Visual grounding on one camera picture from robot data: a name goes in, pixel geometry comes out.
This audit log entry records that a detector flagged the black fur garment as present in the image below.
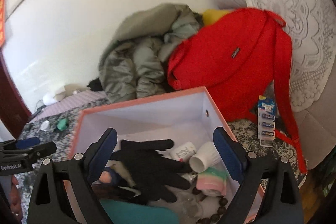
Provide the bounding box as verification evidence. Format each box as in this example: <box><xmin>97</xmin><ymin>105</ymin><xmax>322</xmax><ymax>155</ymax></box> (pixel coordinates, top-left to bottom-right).
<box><xmin>87</xmin><ymin>78</ymin><xmax>104</xmax><ymax>92</ymax></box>

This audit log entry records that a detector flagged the yellow cloth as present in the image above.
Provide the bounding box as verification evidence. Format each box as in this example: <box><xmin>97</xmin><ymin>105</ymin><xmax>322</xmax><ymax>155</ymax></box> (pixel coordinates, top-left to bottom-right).
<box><xmin>202</xmin><ymin>9</ymin><xmax>233</xmax><ymax>26</ymax></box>

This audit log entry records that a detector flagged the small white cap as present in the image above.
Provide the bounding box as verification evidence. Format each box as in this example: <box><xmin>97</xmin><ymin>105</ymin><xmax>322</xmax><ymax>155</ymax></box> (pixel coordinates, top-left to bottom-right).
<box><xmin>40</xmin><ymin>121</ymin><xmax>51</xmax><ymax>132</ymax></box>

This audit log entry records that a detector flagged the pink green striped sock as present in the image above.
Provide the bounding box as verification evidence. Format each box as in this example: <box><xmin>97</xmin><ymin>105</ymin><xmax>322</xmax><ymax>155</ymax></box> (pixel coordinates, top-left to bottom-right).
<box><xmin>196</xmin><ymin>167</ymin><xmax>227</xmax><ymax>197</ymax></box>

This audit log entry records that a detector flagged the white medicine bottle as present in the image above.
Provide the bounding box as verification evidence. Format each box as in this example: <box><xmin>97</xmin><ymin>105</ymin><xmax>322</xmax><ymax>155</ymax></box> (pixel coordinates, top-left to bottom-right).
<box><xmin>170</xmin><ymin>141</ymin><xmax>197</xmax><ymax>162</ymax></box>

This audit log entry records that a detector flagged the red paper wall sign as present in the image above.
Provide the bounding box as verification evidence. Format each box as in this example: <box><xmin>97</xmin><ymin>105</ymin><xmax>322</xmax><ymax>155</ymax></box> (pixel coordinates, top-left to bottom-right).
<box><xmin>0</xmin><ymin>0</ymin><xmax>6</xmax><ymax>47</ymax></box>

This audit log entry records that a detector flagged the dark red door frame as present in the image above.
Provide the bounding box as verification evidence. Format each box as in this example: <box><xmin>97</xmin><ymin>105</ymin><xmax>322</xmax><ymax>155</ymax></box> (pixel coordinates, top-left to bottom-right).
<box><xmin>1</xmin><ymin>51</ymin><xmax>31</xmax><ymax>139</ymax></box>

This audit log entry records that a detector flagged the white lace cushion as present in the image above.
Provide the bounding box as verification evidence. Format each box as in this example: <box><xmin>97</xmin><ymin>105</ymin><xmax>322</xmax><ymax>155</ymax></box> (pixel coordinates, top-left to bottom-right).
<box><xmin>245</xmin><ymin>0</ymin><xmax>335</xmax><ymax>112</ymax></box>

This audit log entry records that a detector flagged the black white patterned blanket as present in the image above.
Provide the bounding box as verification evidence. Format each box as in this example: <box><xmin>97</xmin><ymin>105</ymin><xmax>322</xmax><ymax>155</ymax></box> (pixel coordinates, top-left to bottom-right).
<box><xmin>15</xmin><ymin>97</ymin><xmax>306</xmax><ymax>224</ymax></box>

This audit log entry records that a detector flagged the pink cardboard box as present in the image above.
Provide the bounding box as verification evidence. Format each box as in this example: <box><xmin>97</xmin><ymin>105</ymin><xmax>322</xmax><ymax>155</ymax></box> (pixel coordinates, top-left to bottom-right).
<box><xmin>64</xmin><ymin>86</ymin><xmax>266</xmax><ymax>224</ymax></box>

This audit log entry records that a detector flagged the green small object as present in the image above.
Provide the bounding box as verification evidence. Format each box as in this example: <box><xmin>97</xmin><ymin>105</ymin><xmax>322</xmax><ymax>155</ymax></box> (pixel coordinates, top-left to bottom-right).
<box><xmin>56</xmin><ymin>118</ymin><xmax>68</xmax><ymax>131</ymax></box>

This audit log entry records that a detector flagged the teal pouch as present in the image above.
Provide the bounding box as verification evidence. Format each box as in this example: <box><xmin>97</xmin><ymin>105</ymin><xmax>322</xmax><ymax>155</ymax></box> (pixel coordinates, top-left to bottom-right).
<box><xmin>100</xmin><ymin>200</ymin><xmax>179</xmax><ymax>224</ymax></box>

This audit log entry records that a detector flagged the battery blister pack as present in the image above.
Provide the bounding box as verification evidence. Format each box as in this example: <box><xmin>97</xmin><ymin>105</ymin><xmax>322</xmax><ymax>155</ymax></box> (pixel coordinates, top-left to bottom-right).
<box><xmin>257</xmin><ymin>96</ymin><xmax>276</xmax><ymax>148</ymax></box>

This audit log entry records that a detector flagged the person's left hand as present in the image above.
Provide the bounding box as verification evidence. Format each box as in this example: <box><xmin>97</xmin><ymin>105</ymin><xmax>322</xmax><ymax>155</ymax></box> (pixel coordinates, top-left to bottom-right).
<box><xmin>10</xmin><ymin>175</ymin><xmax>23</xmax><ymax>223</ymax></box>

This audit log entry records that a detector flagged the brown bead bracelet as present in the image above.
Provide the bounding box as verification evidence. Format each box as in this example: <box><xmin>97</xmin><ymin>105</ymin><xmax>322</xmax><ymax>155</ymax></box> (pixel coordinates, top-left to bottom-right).
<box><xmin>191</xmin><ymin>186</ymin><xmax>229</xmax><ymax>224</ymax></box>

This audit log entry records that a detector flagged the olive green jacket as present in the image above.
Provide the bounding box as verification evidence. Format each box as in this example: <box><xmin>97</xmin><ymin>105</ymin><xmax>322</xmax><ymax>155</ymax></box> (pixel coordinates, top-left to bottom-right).
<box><xmin>98</xmin><ymin>3</ymin><xmax>203</xmax><ymax>103</ymax></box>

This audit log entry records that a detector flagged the black glove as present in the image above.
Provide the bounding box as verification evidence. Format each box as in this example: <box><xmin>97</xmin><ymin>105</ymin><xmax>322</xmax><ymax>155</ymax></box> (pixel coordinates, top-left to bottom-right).
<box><xmin>110</xmin><ymin>139</ymin><xmax>192</xmax><ymax>203</ymax></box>

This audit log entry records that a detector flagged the red backpack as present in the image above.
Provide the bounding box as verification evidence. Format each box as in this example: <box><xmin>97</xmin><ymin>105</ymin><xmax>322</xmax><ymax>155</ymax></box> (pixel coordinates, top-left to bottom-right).
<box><xmin>167</xmin><ymin>8</ymin><xmax>307</xmax><ymax>173</ymax></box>

